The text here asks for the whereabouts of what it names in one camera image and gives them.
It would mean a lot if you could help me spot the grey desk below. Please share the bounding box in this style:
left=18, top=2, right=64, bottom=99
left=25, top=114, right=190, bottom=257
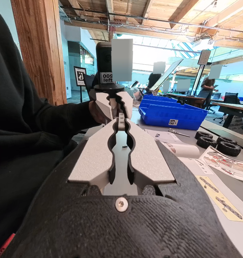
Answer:
left=72, top=105, right=243, bottom=258

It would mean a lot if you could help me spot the person's black sweatshirt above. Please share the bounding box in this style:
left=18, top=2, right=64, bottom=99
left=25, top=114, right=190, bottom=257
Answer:
left=0, top=4, right=89, bottom=258

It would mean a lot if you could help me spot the floor sign with square tag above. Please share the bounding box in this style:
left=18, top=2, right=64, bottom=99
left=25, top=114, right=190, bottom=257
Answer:
left=74, top=66, right=87, bottom=103

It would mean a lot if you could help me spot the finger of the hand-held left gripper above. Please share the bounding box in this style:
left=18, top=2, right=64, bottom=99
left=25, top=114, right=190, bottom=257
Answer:
left=116, top=92, right=133, bottom=120
left=95, top=92, right=114, bottom=121

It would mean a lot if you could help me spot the white ceiling projector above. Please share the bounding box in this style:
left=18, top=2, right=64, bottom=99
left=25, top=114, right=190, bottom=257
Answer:
left=192, top=39, right=215, bottom=49

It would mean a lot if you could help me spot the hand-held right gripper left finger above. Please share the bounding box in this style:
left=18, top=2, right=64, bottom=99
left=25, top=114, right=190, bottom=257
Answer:
left=68, top=119, right=118, bottom=195

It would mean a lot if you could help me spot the grey toy part with axle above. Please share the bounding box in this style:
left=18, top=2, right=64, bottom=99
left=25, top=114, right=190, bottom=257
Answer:
left=168, top=129, right=191, bottom=138

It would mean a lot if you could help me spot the grey toy beam with holes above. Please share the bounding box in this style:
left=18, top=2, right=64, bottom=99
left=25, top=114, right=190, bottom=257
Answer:
left=118, top=113, right=126, bottom=131

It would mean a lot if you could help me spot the background wooden desk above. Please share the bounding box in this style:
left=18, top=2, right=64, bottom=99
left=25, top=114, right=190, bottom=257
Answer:
left=212, top=101, right=243, bottom=129
left=166, top=92, right=206, bottom=107

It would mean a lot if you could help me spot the person's left hand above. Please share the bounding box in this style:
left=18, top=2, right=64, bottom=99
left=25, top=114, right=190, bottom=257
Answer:
left=89, top=100, right=106, bottom=124

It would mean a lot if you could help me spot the open instruction booklet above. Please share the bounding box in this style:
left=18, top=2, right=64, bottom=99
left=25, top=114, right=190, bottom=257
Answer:
left=144, top=129, right=243, bottom=252

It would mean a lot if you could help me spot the tall sign on pole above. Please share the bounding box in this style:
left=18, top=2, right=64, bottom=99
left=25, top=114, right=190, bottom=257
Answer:
left=193, top=50, right=211, bottom=97

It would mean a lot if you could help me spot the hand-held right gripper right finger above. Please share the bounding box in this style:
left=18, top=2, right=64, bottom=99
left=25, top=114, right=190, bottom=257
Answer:
left=124, top=119, right=176, bottom=194

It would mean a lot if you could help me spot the clear plastic bag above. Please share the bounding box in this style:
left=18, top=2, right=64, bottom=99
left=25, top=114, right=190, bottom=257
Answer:
left=131, top=87, right=144, bottom=106

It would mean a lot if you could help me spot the person's left forearm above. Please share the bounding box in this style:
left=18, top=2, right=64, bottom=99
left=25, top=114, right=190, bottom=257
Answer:
left=36, top=100, right=103, bottom=139

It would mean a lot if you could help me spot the blue plastic bin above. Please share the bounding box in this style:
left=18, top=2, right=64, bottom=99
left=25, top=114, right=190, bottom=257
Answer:
left=138, top=95, right=208, bottom=131

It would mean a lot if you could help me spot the wooden pillar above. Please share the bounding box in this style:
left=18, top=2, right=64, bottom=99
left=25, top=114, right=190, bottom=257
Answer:
left=11, top=0, right=67, bottom=106

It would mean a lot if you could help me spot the tilted white board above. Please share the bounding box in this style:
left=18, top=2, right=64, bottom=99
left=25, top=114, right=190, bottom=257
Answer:
left=149, top=58, right=184, bottom=93

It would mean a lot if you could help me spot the black office chair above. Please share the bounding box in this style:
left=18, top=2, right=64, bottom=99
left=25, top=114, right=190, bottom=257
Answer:
left=223, top=92, right=240, bottom=105

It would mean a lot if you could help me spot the toy sticker sheet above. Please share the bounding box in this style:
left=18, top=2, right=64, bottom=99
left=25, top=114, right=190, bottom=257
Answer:
left=200, top=146, right=243, bottom=183

